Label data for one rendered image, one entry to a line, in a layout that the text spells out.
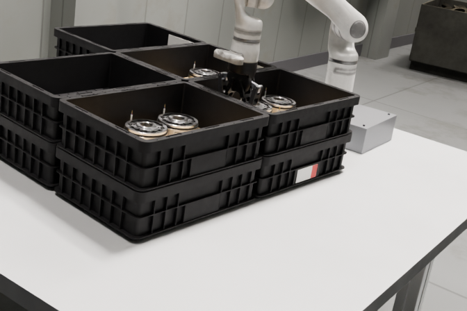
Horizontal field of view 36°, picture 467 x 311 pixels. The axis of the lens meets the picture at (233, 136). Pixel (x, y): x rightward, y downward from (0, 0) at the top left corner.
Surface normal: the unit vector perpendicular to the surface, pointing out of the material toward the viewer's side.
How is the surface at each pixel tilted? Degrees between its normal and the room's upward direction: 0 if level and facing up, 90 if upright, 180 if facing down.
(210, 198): 90
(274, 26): 90
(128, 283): 0
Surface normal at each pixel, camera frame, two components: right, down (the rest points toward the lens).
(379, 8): -0.58, 0.19
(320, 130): 0.73, 0.32
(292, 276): 0.15, -0.93
